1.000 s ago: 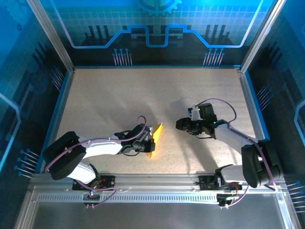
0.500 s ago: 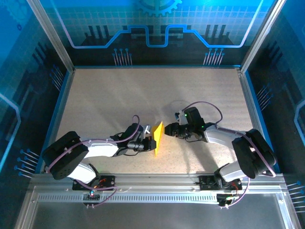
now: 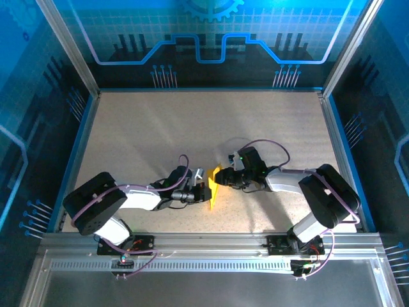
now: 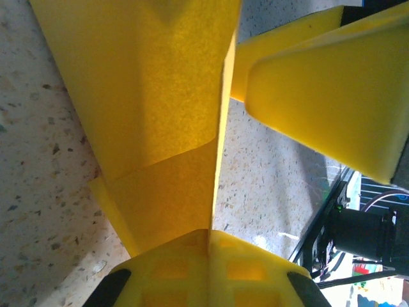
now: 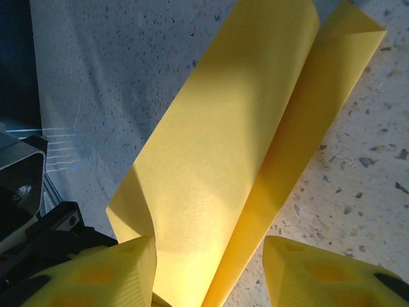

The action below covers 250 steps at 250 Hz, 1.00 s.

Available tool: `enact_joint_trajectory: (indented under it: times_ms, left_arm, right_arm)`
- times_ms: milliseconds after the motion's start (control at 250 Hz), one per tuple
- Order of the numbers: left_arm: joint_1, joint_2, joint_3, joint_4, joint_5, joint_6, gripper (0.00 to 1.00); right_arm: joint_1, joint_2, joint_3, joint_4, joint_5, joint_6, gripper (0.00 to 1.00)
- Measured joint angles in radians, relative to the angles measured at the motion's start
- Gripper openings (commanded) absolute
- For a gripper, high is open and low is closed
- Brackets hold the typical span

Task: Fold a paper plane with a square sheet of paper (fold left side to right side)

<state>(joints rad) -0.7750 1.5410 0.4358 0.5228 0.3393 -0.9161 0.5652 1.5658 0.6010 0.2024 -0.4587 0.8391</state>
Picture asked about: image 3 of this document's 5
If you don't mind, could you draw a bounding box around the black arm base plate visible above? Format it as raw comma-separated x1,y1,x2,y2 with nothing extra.
96,235,155,256
266,235,326,256

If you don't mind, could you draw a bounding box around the aluminium rail with blue strip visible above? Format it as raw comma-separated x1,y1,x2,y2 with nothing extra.
319,91,377,233
50,91,102,233

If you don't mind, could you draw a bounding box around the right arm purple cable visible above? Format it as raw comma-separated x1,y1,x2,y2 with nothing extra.
238,139,361,281

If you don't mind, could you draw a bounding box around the grey metal sheet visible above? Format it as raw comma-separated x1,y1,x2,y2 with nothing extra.
19,249,405,307

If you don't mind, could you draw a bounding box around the aluminium frame post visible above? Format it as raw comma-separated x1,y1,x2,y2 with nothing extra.
321,0,386,98
34,0,102,98

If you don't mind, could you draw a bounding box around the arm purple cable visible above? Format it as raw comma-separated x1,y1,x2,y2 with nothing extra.
70,154,191,281
238,139,361,281

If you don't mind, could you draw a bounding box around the blue circuit print panel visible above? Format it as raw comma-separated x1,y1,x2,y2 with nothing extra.
0,0,96,307
332,0,409,288

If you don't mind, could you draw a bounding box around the small controller board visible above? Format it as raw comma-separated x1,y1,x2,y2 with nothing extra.
289,259,321,278
111,255,135,269

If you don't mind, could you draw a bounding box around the wide aluminium extrusion rail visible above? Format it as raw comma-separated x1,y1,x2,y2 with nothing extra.
40,232,383,260

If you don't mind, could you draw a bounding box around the slotted grey cable duct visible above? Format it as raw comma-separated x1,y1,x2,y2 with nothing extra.
50,259,297,273

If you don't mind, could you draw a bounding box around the gear print enclosure panel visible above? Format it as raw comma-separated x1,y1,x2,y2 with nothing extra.
52,0,373,90

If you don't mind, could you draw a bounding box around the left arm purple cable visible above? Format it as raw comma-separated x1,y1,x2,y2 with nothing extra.
70,154,191,281

